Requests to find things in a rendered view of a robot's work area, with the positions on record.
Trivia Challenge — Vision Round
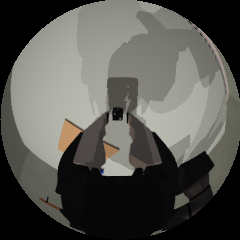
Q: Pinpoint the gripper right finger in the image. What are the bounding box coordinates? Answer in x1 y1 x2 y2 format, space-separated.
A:
127 112 181 195

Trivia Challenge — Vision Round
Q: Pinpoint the black die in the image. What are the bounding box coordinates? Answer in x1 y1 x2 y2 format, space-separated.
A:
112 107 123 121

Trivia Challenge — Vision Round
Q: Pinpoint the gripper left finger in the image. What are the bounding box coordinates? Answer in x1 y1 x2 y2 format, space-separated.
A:
55 112 109 195

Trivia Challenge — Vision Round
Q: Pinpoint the orange flat mat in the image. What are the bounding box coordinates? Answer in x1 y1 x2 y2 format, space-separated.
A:
58 119 119 160

